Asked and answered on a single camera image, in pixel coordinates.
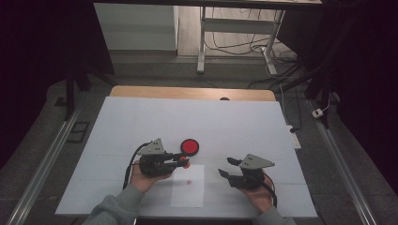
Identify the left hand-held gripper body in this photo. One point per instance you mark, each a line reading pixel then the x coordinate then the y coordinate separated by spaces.
pixel 153 165

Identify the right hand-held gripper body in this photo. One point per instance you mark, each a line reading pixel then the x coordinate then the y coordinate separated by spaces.
pixel 250 178

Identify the round red ink pad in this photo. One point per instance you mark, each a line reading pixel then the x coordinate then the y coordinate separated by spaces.
pixel 190 146

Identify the white paper sheet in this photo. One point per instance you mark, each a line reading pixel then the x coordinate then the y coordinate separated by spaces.
pixel 194 193

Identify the person's left hand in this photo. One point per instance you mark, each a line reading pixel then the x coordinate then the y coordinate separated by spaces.
pixel 142 182

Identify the person's right hand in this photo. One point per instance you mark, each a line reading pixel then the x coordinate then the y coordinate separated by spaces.
pixel 261 200

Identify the white power strip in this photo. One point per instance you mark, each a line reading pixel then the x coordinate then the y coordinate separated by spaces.
pixel 294 138

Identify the dark round table grommet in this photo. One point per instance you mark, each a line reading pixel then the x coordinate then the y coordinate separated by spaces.
pixel 224 99

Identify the small white adapter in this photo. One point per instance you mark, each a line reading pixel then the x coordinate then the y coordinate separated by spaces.
pixel 317 113

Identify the black metal stand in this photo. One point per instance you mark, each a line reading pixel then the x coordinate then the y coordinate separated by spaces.
pixel 69 93
pixel 322 90

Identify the white cabinet panel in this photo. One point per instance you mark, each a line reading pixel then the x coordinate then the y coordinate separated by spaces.
pixel 134 28

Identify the black curtain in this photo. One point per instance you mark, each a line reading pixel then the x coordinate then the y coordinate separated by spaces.
pixel 369 78
pixel 31 62

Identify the black floor frame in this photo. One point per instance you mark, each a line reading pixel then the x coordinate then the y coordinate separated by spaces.
pixel 78 132

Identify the metal floor rail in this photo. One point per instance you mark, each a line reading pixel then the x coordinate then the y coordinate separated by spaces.
pixel 40 168
pixel 341 162

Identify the white desk frame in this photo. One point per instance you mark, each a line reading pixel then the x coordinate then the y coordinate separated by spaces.
pixel 237 25

